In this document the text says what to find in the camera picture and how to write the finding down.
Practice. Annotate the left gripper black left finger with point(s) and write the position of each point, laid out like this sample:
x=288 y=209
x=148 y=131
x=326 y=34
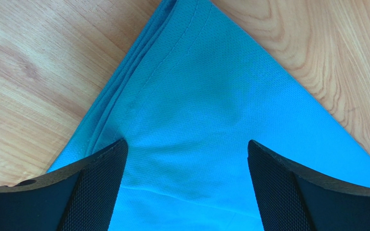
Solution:
x=78 y=197

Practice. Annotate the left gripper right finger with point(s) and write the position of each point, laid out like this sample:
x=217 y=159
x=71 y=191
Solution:
x=293 y=197

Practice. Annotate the teal blue t-shirt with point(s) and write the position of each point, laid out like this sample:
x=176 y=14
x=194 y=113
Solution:
x=190 y=94

